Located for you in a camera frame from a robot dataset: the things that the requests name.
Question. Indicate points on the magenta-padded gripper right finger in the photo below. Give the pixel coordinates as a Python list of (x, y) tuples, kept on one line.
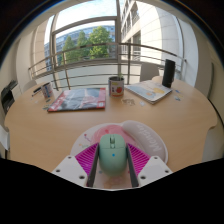
[(139, 159)]

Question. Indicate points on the black speaker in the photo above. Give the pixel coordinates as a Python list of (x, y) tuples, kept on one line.
[(168, 73)]

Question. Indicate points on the red magazine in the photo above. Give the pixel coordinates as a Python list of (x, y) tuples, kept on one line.
[(78, 99)]

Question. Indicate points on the mint green computer mouse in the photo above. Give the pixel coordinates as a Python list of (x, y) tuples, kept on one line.
[(112, 155)]

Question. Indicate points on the white illustrated book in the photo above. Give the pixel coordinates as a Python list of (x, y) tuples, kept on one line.
[(150, 91)]

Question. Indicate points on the small dark box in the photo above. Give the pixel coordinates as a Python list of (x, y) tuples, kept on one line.
[(36, 90)]

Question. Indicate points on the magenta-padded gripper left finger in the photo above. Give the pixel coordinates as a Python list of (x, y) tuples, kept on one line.
[(85, 158)]

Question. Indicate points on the round white pink mouse pad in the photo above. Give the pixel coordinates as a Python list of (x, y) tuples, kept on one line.
[(150, 140)]

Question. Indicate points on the metal balcony railing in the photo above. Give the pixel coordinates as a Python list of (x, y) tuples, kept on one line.
[(100, 44)]

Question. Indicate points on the black office printer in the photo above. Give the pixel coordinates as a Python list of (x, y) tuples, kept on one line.
[(7, 98)]

